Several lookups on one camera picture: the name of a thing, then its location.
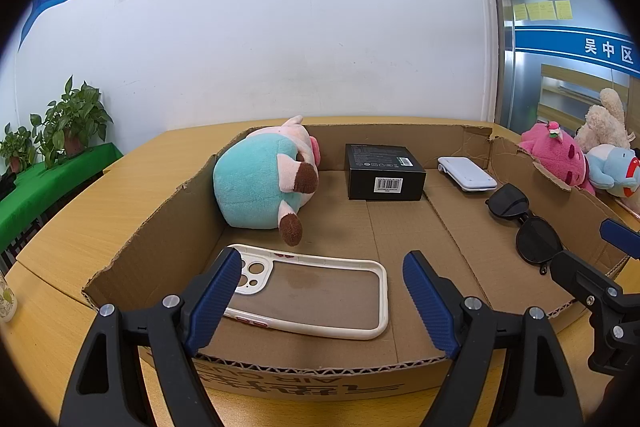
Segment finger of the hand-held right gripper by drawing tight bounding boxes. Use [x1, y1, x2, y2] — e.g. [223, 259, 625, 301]
[551, 250, 640, 376]
[599, 218, 640, 253]

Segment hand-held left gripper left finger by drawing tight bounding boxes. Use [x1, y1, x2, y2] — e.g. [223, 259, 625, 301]
[56, 246, 244, 427]

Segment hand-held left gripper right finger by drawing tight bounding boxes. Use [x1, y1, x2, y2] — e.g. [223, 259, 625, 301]
[402, 250, 585, 427]

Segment black sunglasses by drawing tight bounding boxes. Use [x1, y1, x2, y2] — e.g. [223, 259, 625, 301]
[484, 182, 565, 276]

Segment white phone case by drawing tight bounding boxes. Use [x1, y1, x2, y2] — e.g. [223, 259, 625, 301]
[215, 244, 390, 341]

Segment cardboard box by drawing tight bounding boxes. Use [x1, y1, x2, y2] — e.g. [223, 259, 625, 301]
[82, 122, 640, 396]

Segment black product box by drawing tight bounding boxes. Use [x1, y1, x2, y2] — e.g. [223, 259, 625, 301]
[344, 143, 427, 200]

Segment white power bank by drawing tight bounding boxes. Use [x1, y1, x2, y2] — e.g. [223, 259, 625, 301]
[437, 156, 499, 193]

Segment blue and white plush toy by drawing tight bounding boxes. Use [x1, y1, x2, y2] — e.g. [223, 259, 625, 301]
[584, 144, 640, 198]

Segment beige plush toy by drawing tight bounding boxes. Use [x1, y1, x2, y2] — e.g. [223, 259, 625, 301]
[574, 87, 634, 153]

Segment teal and pink plush toy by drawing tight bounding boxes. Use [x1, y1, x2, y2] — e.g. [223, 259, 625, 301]
[213, 115, 321, 247]

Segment black plastic crate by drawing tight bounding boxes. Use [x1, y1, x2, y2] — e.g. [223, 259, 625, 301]
[0, 214, 47, 264]

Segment blue door sign band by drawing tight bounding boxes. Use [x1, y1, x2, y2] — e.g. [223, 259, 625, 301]
[514, 26, 640, 80]

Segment green tablecloth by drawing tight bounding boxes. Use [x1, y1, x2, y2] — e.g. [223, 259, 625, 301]
[0, 142, 124, 254]

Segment large potted green plant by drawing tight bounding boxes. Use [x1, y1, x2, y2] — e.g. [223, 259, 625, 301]
[37, 75, 114, 168]

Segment small potted green plant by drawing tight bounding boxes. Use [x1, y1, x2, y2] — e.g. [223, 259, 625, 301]
[0, 122, 39, 174]

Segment metal door frame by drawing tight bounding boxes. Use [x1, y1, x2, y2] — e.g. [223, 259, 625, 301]
[474, 0, 517, 128]

